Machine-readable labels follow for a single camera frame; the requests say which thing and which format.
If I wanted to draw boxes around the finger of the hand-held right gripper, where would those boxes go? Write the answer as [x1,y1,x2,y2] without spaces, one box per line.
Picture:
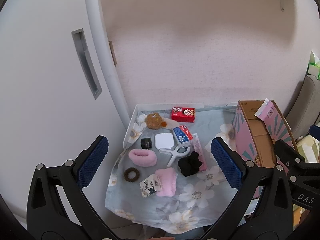
[310,124,320,140]
[274,139,306,170]

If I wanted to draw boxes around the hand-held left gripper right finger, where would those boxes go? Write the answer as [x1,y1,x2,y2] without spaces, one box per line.
[202,137,293,238]

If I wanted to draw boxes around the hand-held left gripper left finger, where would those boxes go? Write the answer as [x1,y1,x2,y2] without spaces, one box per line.
[26,135,118,235]

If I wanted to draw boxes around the pink striped cardboard box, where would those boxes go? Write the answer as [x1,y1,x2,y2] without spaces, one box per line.
[232,99,299,199]

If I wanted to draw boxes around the long pink box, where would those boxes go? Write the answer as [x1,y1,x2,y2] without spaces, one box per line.
[189,133,208,172]

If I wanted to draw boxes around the brown hair tie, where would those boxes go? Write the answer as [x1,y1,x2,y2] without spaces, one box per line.
[124,167,141,182]

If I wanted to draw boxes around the black scrunchie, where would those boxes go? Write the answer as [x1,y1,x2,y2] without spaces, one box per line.
[177,151,203,177]

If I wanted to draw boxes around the pink fluffy band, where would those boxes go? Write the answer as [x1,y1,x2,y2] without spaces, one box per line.
[129,149,157,167]

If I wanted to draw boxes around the white plastic clip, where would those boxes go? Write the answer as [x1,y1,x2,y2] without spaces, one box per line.
[159,145,192,167]

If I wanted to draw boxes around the blue and red floss pack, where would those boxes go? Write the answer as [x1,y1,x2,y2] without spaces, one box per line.
[172,125,194,145]

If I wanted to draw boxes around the pink fluffy pouch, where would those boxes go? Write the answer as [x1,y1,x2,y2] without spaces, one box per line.
[154,168,177,197]

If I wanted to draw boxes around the small cream patterned packet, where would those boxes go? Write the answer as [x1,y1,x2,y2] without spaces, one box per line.
[139,176,163,198]

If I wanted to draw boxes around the red printed box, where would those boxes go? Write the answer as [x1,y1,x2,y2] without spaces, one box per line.
[171,107,195,123]

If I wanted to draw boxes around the white square case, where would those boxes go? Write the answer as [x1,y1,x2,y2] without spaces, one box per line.
[154,133,175,150]

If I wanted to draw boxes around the brown plush toy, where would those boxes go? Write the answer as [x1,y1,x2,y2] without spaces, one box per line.
[145,113,167,130]

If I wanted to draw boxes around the green striped floral cushion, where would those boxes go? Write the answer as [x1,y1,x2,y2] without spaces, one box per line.
[295,133,320,164]

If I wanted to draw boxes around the grey sofa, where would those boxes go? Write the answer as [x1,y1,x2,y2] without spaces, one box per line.
[285,74,320,138]

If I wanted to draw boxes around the grey floral cloth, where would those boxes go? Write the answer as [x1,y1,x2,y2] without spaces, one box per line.
[105,104,260,233]

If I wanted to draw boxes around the green tissue pack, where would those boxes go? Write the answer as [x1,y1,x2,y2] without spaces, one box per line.
[307,51,320,79]

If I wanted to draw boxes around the white tray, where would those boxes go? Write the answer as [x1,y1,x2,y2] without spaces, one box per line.
[122,102,204,148]

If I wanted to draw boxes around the white wardrobe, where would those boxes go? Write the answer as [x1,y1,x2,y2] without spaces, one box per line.
[0,0,130,220]

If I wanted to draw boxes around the grey recessed door handle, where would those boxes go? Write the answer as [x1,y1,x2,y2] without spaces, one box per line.
[71,29,102,100]

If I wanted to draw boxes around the white wall switch plate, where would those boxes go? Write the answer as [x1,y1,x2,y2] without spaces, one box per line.
[109,41,117,66]

